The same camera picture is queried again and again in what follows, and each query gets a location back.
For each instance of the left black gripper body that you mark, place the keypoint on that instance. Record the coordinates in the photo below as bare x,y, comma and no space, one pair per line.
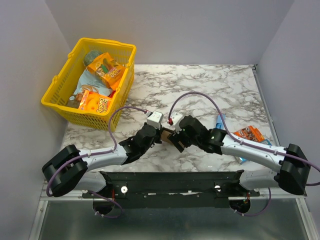
157,139

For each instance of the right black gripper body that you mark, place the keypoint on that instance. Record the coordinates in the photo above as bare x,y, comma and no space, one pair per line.
176,137

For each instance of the brown cardboard paper box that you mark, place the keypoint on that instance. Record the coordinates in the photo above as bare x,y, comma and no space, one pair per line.
169,136

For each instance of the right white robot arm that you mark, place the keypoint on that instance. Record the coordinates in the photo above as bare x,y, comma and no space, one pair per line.
285,168

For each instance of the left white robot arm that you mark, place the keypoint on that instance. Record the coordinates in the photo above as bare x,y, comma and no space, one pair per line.
68,167

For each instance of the orange snack box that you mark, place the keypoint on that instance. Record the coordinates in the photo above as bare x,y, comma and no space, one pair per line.
250,133

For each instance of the blue rectangular pack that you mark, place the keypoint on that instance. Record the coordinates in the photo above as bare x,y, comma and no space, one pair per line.
219,124

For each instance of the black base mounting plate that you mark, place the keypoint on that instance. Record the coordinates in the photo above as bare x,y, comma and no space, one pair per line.
155,190

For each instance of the orange sponge daddy package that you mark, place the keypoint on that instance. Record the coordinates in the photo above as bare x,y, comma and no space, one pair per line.
94,102

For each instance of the orange gummy candy bag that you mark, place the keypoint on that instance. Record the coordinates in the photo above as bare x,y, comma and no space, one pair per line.
107,69

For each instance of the teal white small packet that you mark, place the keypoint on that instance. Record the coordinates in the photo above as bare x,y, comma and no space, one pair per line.
266,142

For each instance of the light blue snack bag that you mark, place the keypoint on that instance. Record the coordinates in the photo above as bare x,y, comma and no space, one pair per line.
92,83

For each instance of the green round scouring pad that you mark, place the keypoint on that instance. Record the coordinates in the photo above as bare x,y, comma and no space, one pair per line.
91,56

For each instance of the yellow plastic basket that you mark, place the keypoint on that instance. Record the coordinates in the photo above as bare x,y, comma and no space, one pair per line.
64,84

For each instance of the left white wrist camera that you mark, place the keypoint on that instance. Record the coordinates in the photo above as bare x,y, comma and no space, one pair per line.
154,119

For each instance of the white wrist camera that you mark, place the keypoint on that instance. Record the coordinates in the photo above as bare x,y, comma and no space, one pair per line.
154,119
175,120

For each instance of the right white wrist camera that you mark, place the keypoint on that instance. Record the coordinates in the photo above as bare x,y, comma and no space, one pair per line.
175,120

